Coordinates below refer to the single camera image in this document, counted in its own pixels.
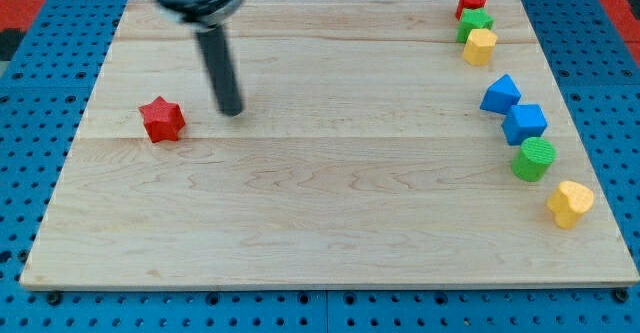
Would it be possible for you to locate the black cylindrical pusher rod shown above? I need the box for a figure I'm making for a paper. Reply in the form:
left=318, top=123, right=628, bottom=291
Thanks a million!
left=196, top=25, right=244, bottom=117

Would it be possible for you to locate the yellow hexagon block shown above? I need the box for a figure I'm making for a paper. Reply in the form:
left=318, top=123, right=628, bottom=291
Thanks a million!
left=462, top=28, right=498, bottom=66

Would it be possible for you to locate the red star block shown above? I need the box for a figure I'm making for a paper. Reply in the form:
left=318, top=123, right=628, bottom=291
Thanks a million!
left=138, top=96, right=186, bottom=143

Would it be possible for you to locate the wooden board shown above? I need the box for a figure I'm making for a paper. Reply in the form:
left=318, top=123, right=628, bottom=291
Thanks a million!
left=20, top=0, right=639, bottom=291

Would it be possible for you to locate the green star block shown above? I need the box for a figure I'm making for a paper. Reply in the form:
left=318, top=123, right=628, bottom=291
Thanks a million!
left=456, top=8, right=494, bottom=43

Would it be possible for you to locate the blue triangle block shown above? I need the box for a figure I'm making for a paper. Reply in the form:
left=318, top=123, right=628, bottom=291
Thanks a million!
left=480, top=74, right=521, bottom=115

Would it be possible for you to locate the blue cube block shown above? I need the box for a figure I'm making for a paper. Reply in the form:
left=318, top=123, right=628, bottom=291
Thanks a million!
left=502, top=104, right=548, bottom=146

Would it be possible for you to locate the green cylinder block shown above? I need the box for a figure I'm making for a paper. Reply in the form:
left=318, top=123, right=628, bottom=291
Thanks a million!
left=511, top=137, right=557, bottom=182

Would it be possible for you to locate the yellow heart block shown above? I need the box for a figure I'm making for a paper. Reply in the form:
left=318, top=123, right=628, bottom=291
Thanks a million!
left=546, top=180, right=595, bottom=229

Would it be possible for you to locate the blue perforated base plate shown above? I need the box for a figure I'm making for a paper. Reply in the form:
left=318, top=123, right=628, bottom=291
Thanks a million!
left=1, top=0, right=639, bottom=332

